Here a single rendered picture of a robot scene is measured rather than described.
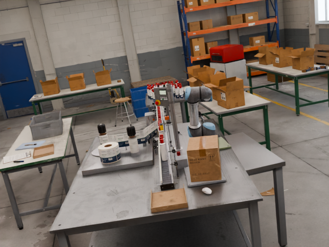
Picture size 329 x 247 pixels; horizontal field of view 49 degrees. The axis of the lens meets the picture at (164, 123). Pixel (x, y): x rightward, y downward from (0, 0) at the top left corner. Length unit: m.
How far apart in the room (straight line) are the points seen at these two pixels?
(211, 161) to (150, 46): 8.47
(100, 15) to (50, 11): 1.35
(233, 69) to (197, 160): 6.26
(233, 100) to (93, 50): 6.56
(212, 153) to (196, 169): 0.18
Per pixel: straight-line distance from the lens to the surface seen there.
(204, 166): 2.85
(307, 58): 7.38
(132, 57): 10.98
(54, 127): 5.15
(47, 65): 11.01
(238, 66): 9.03
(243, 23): 10.94
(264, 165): 3.13
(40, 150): 4.70
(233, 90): 5.07
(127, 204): 2.80
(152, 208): 2.61
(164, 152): 3.28
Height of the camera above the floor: 2.12
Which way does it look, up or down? 16 degrees down
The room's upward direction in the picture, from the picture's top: 9 degrees counter-clockwise
